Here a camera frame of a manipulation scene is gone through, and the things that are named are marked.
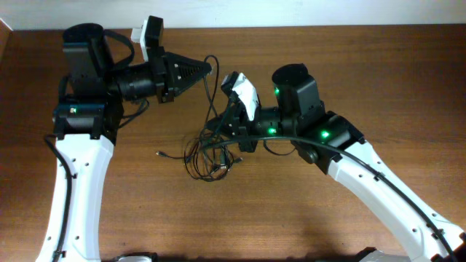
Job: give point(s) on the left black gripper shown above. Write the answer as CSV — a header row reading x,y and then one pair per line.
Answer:
x,y
159,62

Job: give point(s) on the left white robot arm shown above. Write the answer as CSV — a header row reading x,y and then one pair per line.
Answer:
x,y
88,117

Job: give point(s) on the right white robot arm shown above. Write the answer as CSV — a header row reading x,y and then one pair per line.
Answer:
x,y
341,151

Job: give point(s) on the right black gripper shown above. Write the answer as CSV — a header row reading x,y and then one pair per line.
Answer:
x,y
238,127

